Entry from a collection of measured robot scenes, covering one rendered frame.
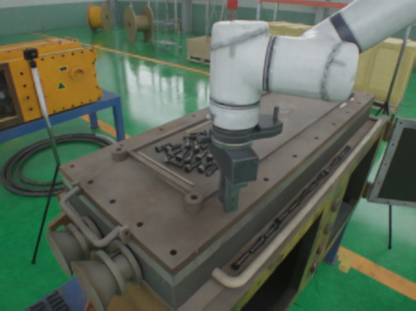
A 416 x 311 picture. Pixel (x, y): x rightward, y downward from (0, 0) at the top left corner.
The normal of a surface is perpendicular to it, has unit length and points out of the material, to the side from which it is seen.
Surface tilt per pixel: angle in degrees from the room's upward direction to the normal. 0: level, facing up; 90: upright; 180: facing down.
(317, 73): 89
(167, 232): 0
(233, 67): 90
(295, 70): 89
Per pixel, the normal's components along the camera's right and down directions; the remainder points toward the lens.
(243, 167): 0.31, 0.47
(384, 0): -0.57, 0.04
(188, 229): 0.02, -0.87
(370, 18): -0.45, 0.29
